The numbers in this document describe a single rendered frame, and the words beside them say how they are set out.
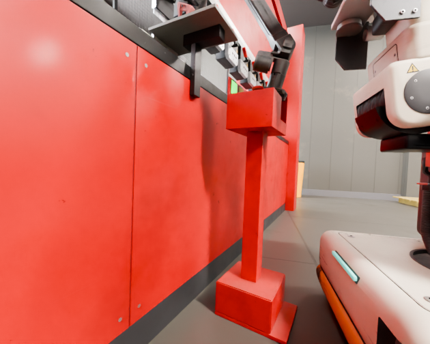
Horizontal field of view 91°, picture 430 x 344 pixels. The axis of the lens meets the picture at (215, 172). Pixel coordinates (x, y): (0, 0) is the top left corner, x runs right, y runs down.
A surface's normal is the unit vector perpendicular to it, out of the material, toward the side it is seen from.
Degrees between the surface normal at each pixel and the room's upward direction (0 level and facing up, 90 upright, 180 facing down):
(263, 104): 90
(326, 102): 90
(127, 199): 90
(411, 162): 90
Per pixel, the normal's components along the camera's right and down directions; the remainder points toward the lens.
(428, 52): -0.22, 0.02
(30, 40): 0.88, 0.05
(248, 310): -0.50, 0.00
